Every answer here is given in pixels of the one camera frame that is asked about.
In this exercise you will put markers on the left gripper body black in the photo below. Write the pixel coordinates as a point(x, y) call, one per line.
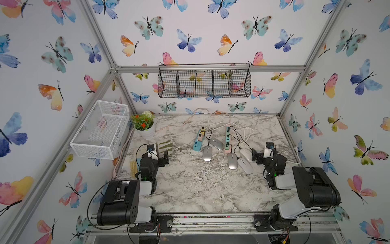
point(160, 162)

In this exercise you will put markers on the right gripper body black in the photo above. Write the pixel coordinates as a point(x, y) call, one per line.
point(261, 160)

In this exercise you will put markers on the blue power strip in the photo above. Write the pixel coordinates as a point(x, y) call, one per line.
point(197, 144)

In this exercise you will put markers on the grey mouse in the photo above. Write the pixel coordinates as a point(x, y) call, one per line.
point(216, 143)

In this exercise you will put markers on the silver mouse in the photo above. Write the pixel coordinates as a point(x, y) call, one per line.
point(232, 161)
point(207, 153)

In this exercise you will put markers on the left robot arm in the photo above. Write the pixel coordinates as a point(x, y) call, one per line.
point(119, 203)

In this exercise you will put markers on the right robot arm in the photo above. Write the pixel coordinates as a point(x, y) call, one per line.
point(315, 191)

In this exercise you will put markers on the white mouse back right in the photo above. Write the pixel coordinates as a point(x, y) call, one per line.
point(247, 154)

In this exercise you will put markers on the white mouse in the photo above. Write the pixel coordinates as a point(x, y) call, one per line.
point(247, 154)
point(245, 165)

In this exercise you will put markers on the white mouse front right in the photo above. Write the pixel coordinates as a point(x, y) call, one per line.
point(245, 165)

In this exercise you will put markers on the silver mouse by pink strip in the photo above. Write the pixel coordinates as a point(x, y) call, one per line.
point(232, 161)

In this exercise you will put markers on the pink power strip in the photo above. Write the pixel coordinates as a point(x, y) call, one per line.
point(227, 144)

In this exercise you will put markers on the potted plant white pot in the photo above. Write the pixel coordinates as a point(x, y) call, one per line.
point(144, 124)

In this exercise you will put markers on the white mesh wall basket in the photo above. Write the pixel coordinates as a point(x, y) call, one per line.
point(102, 130)

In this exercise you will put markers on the black wire wall basket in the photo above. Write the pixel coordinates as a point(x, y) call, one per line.
point(204, 81)

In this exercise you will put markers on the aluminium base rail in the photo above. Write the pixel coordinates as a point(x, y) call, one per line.
point(229, 223)

